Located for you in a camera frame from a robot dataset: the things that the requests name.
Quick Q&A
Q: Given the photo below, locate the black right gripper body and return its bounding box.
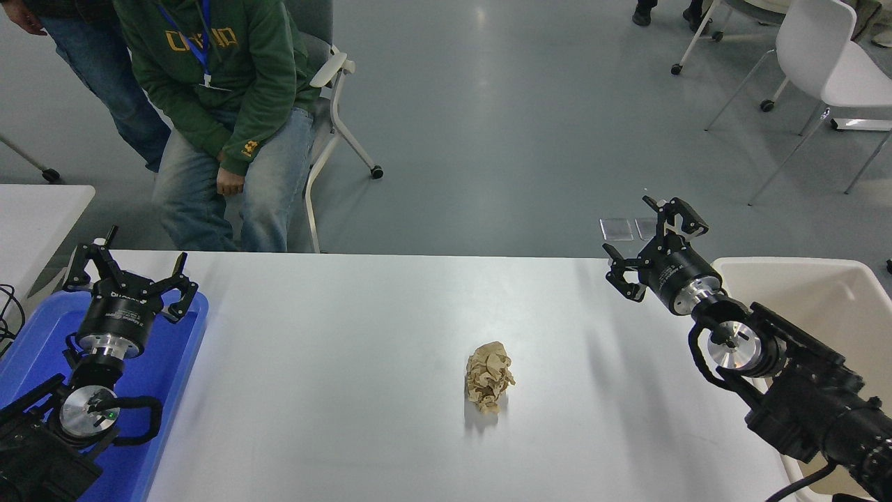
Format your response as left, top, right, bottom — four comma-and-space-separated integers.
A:
638, 237, 724, 316

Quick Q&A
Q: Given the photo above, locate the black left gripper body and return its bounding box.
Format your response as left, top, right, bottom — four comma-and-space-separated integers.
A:
77, 277, 166, 351

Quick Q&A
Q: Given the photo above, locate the tan paper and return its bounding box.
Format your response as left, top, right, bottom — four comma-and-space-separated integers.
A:
465, 341, 517, 415

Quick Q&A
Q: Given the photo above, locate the seated person's left hand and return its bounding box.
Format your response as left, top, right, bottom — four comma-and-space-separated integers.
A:
215, 166, 247, 197

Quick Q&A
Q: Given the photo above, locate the person's right hand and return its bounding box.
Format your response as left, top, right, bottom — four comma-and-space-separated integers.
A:
0, 0, 48, 37

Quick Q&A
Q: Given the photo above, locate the blue plastic tray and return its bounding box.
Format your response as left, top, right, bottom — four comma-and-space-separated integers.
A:
0, 289, 210, 502

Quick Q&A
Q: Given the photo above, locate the white side table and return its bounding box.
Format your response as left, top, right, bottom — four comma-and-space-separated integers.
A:
0, 185, 96, 297

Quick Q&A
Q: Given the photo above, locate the chair leg with caster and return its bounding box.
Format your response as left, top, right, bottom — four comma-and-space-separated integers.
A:
0, 134, 61, 184

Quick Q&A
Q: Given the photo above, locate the large pale plastic bin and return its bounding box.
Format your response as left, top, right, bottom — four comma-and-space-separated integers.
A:
711, 257, 892, 502

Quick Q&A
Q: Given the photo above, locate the seated person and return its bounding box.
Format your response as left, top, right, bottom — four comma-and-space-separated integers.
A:
111, 0, 323, 253

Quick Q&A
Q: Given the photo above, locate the white plastic chair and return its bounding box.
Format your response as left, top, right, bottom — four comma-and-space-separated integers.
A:
704, 0, 892, 206

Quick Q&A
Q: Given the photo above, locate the white-framed chair on casters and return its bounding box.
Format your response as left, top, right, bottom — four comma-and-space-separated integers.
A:
668, 0, 795, 114

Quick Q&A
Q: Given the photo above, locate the gray chair with white armrest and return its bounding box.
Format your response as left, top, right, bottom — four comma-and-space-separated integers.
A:
286, 0, 385, 254

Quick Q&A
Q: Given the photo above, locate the black cable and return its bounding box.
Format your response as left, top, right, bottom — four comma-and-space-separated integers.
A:
0, 282, 27, 356

